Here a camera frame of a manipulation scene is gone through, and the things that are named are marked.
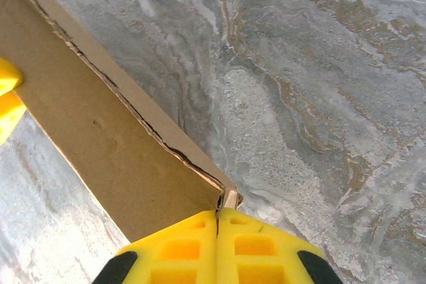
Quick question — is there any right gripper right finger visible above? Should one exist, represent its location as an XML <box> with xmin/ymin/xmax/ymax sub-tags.
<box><xmin>218</xmin><ymin>207</ymin><xmax>343</xmax><ymax>284</ymax></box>

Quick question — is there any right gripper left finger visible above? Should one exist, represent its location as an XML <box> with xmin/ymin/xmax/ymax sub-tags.
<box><xmin>95</xmin><ymin>210</ymin><xmax>219</xmax><ymax>284</ymax></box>

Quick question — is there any brown cardboard box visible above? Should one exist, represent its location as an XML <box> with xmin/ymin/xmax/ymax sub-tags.
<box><xmin>0</xmin><ymin>0</ymin><xmax>244</xmax><ymax>243</ymax></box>

